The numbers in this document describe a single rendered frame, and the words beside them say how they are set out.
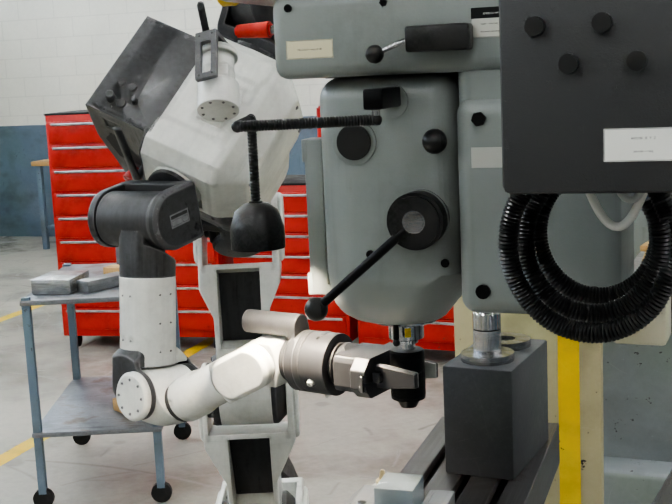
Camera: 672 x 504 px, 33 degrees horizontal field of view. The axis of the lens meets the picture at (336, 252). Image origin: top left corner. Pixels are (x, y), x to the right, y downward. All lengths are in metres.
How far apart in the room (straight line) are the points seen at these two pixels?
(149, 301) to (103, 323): 5.28
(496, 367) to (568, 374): 1.42
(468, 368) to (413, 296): 0.48
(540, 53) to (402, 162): 0.36
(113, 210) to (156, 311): 0.18
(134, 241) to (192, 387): 0.25
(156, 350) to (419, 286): 0.56
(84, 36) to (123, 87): 10.22
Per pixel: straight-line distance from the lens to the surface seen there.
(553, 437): 2.13
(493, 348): 1.90
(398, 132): 1.38
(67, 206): 7.05
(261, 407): 2.23
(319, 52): 1.38
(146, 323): 1.81
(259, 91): 1.88
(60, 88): 12.30
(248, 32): 1.64
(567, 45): 1.06
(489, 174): 1.33
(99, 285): 4.48
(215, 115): 1.79
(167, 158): 1.85
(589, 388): 3.29
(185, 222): 1.82
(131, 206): 1.81
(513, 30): 1.07
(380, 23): 1.36
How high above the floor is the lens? 1.64
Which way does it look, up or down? 9 degrees down
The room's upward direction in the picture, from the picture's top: 3 degrees counter-clockwise
